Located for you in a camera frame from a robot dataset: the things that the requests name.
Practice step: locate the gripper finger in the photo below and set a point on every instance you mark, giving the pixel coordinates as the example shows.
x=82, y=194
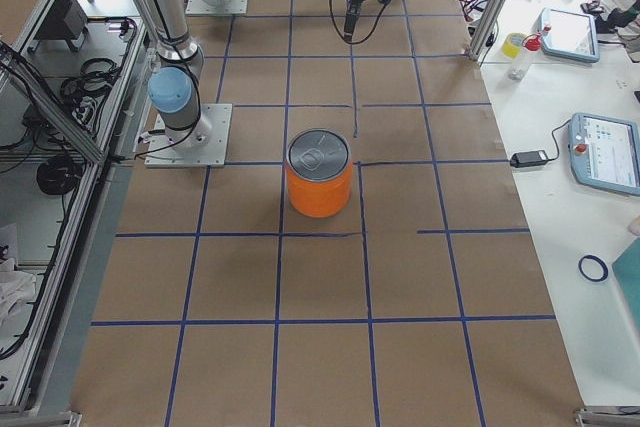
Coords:
x=352, y=16

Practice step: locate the orange canister with grey lid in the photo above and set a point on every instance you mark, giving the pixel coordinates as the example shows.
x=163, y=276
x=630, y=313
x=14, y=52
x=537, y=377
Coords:
x=318, y=173

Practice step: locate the yellow tape roll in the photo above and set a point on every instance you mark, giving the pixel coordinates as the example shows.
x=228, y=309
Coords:
x=512, y=44

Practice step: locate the teach pendant tablet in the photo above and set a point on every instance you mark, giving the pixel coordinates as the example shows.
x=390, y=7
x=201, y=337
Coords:
x=569, y=35
x=604, y=153

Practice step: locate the black power adapter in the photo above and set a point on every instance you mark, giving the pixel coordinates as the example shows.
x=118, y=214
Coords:
x=526, y=159

